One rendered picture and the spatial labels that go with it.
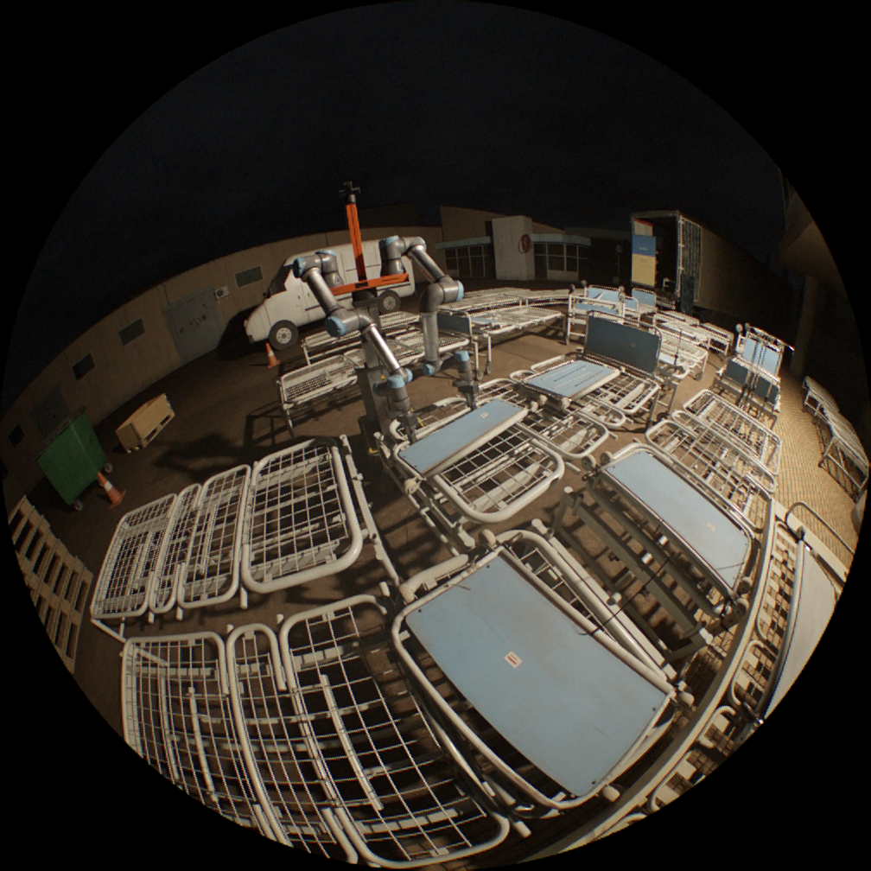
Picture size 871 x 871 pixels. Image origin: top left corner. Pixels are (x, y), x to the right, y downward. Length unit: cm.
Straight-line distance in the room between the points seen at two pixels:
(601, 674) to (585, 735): 17
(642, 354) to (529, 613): 212
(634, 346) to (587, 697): 230
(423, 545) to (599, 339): 218
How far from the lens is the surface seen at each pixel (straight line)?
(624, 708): 84
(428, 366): 144
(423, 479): 109
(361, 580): 151
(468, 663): 73
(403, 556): 152
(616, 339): 253
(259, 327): 782
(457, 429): 136
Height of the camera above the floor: 129
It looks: 35 degrees down
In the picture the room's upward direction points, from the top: 8 degrees counter-clockwise
